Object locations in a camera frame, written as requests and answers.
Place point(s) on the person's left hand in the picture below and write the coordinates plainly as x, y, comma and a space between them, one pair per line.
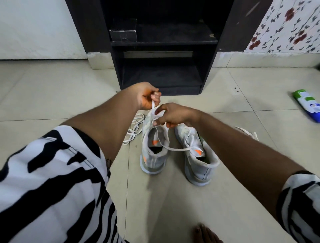
143, 93

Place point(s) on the person's right hand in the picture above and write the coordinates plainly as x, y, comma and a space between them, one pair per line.
178, 115

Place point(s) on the grey sneaker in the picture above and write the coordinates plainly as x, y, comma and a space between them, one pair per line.
200, 172
155, 162

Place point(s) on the clear plastic box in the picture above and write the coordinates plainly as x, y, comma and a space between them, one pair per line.
123, 35

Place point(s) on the person's right forearm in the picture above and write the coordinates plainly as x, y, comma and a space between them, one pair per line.
250, 162

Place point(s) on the person's left forearm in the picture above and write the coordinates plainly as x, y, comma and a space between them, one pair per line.
107, 125

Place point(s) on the person's right foot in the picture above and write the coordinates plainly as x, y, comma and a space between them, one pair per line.
205, 235

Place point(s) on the black open shelf box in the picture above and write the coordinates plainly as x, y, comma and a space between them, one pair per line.
162, 77

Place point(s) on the dark brown wooden cabinet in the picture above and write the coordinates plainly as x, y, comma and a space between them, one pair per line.
85, 25

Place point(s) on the green blue white bottle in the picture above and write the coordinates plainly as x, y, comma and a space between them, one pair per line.
308, 104

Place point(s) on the zebra striped garment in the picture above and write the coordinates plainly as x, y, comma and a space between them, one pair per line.
50, 187

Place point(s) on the white floral patterned sheet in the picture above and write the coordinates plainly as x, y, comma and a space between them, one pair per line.
287, 27

